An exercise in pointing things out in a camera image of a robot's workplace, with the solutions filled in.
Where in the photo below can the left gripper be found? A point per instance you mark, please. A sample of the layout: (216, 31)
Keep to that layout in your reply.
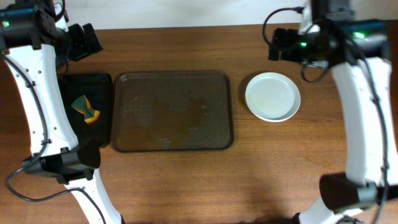
(82, 42)

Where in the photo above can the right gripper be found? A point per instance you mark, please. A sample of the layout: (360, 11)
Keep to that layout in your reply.
(280, 44)

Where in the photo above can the grey-white plate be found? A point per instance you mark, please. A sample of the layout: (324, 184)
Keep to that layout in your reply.
(271, 82)

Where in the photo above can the green and orange sponge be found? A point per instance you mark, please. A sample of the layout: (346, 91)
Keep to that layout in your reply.
(83, 106)

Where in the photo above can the white plate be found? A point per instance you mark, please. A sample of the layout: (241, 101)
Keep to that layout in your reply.
(273, 108)

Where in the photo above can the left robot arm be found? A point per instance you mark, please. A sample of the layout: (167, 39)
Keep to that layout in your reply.
(35, 40)

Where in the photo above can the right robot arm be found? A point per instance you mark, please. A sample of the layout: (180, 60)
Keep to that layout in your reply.
(358, 56)

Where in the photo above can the black tray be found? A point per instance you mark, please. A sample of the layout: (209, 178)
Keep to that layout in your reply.
(98, 88)

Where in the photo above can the brown translucent tray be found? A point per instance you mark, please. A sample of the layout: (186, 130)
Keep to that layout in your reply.
(170, 111)

